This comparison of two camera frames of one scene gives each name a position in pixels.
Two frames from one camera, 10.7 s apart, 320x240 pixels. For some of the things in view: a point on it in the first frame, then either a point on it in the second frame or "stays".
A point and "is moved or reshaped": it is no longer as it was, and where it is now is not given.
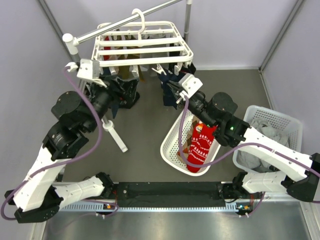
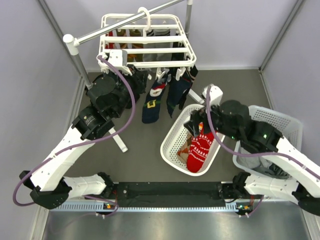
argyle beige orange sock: [195, 120] stays
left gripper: [133, 88] → [139, 78]
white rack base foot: [109, 127] stays
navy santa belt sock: [164, 79] → [151, 109]
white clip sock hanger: [157, 45] is moved or reshaped
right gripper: [175, 86] → [196, 117]
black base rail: [169, 194] stays
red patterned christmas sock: [202, 139] stays
